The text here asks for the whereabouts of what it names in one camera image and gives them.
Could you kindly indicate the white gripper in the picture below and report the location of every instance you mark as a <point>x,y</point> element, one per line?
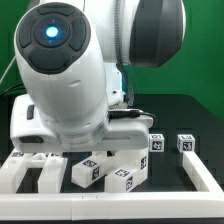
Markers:
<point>31,135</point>

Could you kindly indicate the white chair back frame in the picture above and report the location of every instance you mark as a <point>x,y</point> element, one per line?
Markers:
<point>27,172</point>

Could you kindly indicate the white chair seat plate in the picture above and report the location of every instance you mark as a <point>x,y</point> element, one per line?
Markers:
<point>126,158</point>

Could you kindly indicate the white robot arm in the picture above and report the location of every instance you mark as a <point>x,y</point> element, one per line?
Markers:
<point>62,48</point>

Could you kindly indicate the white U-shaped obstacle frame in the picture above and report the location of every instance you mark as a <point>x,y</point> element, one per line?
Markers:
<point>207,201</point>

